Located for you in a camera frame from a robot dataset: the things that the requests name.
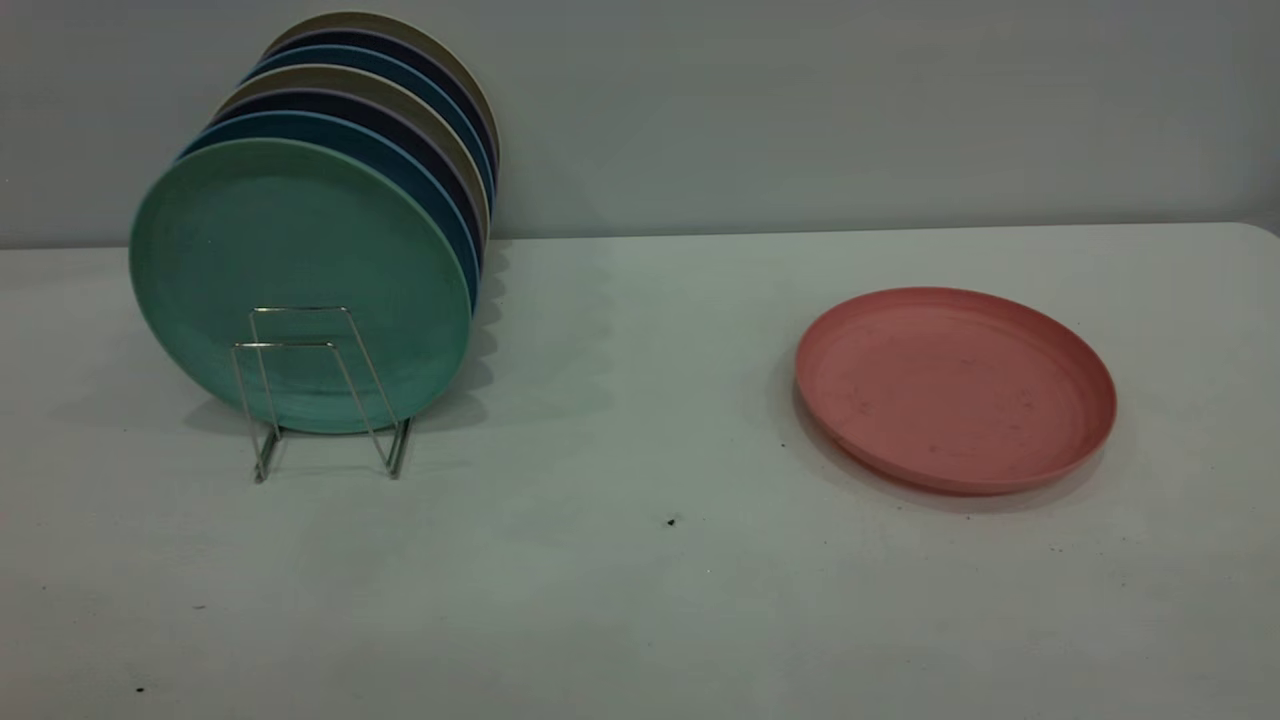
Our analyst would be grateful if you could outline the blue plate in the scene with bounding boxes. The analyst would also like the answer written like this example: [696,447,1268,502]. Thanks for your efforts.
[178,110,481,311]
[242,43,496,206]

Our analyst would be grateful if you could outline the metal wire plate rack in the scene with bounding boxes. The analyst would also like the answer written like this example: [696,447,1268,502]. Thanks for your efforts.
[231,306,413,484]

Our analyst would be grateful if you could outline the dark purple plate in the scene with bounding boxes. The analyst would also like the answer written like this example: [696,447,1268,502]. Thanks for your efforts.
[263,27,498,176]
[207,88,487,273]

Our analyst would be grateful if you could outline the pink plate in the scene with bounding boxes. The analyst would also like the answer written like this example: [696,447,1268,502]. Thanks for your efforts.
[795,287,1119,497]

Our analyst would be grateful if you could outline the green plate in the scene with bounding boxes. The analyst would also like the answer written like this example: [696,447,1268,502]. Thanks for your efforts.
[128,137,473,435]

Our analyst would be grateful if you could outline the beige plate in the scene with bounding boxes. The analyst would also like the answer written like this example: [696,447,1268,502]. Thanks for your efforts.
[262,11,501,166]
[215,64,491,243]

